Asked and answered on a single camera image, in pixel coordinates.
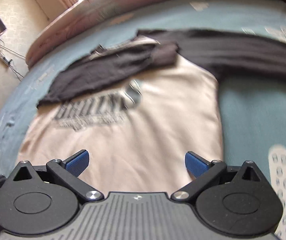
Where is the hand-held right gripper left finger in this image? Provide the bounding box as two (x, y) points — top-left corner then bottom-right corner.
(13, 149), (103, 203)

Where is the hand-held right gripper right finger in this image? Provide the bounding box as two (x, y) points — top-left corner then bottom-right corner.
(171, 151), (268, 202)

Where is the beige and dark printed shirt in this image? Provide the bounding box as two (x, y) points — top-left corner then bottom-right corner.
(18, 29), (286, 188)

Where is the blue floral bed sheet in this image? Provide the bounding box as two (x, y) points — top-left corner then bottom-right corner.
(0, 0), (286, 240)

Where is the folded pink floral quilt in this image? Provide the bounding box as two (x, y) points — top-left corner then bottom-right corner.
(25, 0), (213, 68)

